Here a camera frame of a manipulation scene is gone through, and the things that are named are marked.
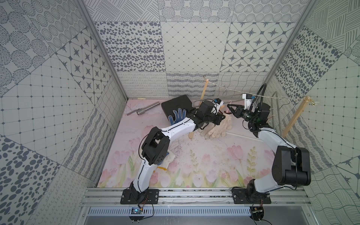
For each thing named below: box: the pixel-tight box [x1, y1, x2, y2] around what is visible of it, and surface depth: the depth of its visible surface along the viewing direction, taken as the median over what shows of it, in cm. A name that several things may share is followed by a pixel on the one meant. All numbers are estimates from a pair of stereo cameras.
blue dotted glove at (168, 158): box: [157, 149, 176, 169], surface depth 87 cm
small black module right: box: [249, 206, 265, 221], surface depth 74 cm
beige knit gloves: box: [197, 112, 233, 140], surface depth 92 cm
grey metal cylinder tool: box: [126, 101, 161, 116], surface depth 113 cm
